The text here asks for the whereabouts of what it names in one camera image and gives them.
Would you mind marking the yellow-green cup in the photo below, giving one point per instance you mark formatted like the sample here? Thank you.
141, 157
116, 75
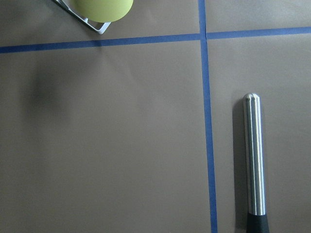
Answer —
102, 10

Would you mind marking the steel muddler with black tip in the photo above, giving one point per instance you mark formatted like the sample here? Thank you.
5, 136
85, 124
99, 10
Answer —
257, 221

